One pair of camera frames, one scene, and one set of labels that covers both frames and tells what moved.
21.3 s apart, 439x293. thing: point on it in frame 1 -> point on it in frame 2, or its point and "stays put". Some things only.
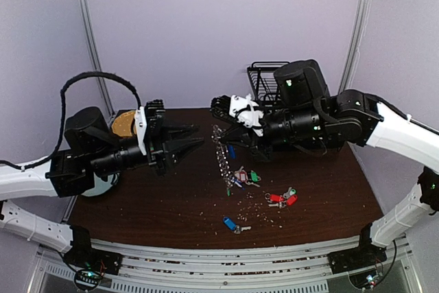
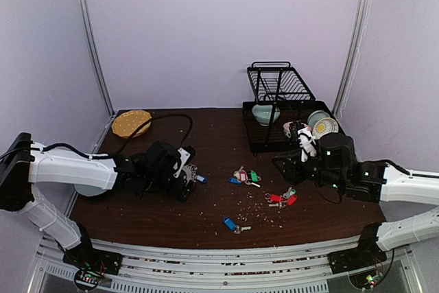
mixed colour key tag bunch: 249,177 stays put
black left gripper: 167,155 -> 176,191
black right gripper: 252,134 -> 292,166
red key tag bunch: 289,197 stays put
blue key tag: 232,226 stays put
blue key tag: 232,154 -> 204,180
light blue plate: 100,186 stays put
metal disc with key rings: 222,156 -> 191,171
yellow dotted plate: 122,124 stays put
